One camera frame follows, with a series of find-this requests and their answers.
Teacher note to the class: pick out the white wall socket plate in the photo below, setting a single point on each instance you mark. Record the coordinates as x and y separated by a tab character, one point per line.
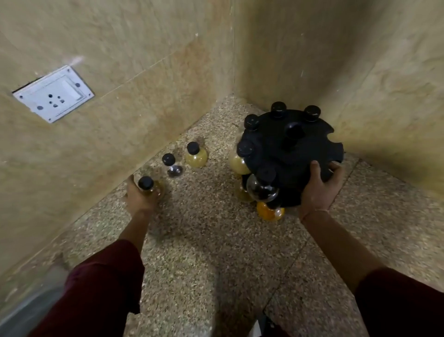
53	94

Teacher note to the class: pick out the maroon sleeve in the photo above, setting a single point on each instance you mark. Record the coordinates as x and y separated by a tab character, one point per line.
97	291
402	305

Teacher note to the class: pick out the person's right thumb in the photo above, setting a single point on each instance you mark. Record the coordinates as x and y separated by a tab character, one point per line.
315	172

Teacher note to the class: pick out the person's right hand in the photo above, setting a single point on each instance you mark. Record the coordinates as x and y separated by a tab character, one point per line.
317	198

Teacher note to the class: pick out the person's right forearm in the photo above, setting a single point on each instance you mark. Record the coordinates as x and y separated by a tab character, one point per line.
341	250

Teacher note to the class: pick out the thin wrist thread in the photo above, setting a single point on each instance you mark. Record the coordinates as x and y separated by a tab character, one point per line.
314	212

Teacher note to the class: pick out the person's left hand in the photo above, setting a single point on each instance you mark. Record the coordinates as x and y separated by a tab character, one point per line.
137	203

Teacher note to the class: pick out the maroon right sleeve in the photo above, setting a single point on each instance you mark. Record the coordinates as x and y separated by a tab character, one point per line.
402	305

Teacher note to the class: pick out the small black-capped spice jar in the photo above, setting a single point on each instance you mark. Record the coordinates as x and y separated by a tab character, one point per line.
146	183

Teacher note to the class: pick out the maroon left sleeve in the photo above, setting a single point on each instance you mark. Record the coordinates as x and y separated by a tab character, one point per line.
97	291

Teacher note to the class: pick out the yellow-filled spice jar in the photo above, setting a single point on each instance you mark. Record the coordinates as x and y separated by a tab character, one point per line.
197	158

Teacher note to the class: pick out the person's left fingers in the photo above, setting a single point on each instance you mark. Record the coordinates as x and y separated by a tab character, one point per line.
132	183

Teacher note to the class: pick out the black round spice rack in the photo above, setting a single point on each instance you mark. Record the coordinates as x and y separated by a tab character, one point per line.
298	156

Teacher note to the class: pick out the person's left forearm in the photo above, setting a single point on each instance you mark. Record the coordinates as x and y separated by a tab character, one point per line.
136	229

